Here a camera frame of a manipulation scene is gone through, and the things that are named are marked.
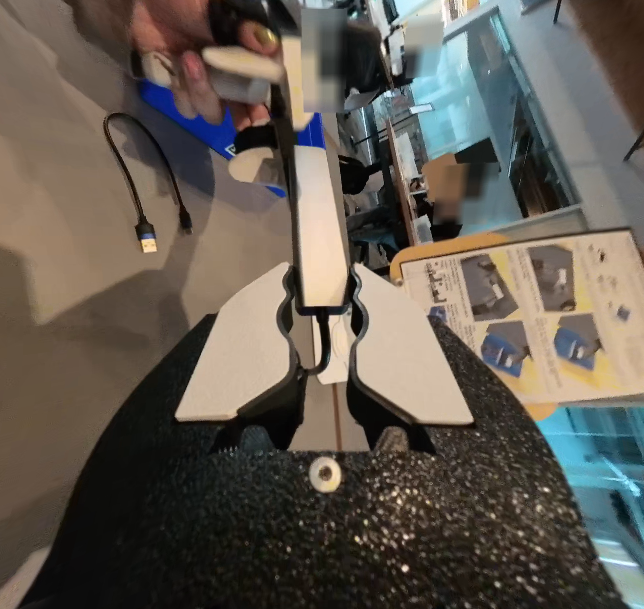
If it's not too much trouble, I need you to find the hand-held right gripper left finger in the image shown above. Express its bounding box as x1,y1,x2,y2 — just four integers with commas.
174,262,308,426

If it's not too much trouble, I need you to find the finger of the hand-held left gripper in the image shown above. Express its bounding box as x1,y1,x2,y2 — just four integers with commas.
272,33,315,203

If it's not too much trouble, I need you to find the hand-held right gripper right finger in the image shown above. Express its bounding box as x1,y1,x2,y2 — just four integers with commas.
346,262,476,427

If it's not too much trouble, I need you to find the blue plastic bin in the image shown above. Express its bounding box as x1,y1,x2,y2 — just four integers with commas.
138,0,327,199

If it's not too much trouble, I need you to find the black usb cable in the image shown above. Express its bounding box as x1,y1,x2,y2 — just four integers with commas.
103,112,194,256

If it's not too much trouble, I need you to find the grey usb hub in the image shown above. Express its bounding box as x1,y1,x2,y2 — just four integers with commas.
292,145,351,316

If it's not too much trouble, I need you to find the person's left hand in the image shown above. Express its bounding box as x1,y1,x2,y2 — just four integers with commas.
130,0,272,129

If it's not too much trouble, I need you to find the instruction board with white stand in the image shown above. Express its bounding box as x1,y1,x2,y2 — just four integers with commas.
390,229,644,418

